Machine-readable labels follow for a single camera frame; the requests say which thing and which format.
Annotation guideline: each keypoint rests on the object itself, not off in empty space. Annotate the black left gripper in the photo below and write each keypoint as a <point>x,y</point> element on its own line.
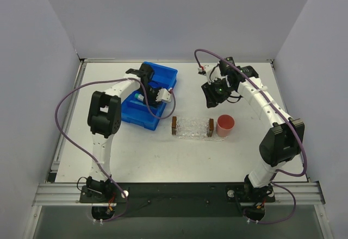
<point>151,98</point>

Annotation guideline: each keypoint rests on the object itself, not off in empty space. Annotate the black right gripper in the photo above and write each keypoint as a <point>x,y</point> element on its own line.
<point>212,96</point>

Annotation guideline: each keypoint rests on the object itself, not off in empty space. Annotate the pink plastic cup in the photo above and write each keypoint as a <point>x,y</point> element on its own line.
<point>224,125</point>

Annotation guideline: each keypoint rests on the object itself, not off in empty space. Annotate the clear holder with wooden ends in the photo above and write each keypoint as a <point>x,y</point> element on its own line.
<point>192,127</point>

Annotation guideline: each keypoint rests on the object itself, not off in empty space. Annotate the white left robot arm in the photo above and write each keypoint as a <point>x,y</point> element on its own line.
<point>104,120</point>

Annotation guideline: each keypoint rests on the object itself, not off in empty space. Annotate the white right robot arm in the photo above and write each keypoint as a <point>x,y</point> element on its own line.
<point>281,142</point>

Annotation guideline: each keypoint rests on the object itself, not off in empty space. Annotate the white toothpaste tube green cap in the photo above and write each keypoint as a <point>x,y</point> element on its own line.
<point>139,97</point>

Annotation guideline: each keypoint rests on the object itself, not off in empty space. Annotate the clear textured oval tray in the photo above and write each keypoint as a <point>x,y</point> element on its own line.
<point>215,137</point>

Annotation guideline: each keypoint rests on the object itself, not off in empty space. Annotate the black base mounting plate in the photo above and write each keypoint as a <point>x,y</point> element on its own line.
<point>175,199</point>

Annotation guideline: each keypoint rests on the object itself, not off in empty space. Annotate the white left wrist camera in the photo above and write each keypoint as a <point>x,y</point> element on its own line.
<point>165,95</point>

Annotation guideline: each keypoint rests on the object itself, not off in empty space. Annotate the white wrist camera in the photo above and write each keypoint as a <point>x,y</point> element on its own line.
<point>211,72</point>
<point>165,95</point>

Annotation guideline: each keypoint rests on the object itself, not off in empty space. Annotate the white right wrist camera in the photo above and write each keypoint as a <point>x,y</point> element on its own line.
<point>211,72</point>

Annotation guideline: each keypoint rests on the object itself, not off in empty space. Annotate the aluminium front rail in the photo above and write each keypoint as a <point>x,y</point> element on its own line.
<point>67,194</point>

